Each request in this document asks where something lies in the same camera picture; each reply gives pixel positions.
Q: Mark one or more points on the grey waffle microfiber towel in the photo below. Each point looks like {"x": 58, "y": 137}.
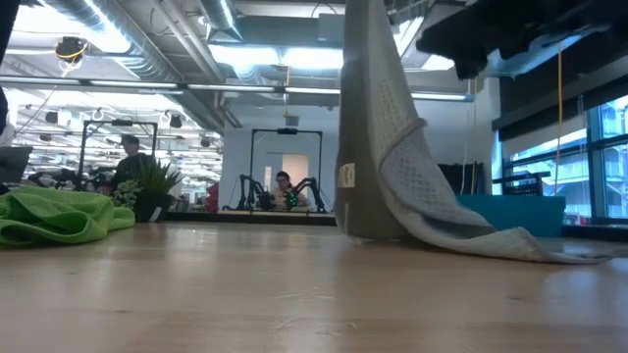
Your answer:
{"x": 373, "y": 147}

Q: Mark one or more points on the green microfiber towel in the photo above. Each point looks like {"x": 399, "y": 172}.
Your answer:
{"x": 49, "y": 216}

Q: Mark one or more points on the black background robot arm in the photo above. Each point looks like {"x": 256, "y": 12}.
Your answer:
{"x": 306, "y": 191}
{"x": 250, "y": 193}

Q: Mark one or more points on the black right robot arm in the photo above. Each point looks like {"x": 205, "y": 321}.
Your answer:
{"x": 589, "y": 15}

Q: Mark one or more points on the blue basket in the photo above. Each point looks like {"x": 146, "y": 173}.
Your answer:
{"x": 515, "y": 213}

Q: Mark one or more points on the black background rack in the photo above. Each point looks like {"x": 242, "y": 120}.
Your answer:
{"x": 520, "y": 184}

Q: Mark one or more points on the person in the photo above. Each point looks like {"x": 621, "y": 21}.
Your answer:
{"x": 283, "y": 188}
{"x": 130, "y": 166}

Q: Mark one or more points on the green artificial potted plant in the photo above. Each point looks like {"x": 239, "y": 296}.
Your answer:
{"x": 152, "y": 186}

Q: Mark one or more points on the dark computer monitor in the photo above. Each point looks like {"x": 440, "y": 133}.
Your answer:
{"x": 15, "y": 164}

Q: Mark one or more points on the black background rig frame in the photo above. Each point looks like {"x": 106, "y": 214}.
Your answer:
{"x": 120, "y": 122}
{"x": 287, "y": 131}

